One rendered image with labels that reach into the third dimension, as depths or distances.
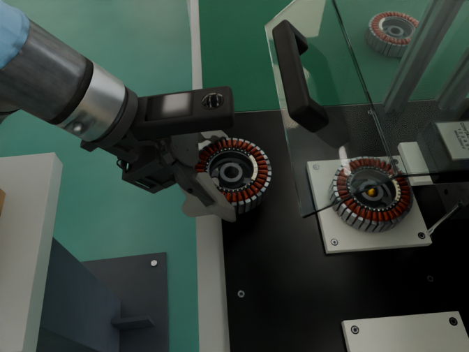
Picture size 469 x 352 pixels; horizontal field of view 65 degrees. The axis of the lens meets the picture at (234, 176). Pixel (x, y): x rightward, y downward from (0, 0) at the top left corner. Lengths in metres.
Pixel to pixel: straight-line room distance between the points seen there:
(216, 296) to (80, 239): 1.00
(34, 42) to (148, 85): 1.51
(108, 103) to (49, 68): 0.06
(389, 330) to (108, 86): 0.43
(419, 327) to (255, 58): 0.56
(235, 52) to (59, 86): 0.51
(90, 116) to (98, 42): 1.79
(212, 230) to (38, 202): 0.28
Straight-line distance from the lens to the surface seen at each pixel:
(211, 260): 0.56
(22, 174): 0.72
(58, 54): 0.38
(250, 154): 0.53
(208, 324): 0.54
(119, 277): 1.37
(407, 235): 0.59
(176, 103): 0.42
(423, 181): 0.52
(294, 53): 0.33
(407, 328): 0.54
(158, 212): 1.45
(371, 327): 0.53
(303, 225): 0.56
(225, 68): 0.79
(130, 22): 2.26
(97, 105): 0.38
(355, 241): 0.56
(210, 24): 0.90
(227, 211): 0.48
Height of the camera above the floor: 1.28
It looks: 58 degrees down
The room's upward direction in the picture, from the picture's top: straight up
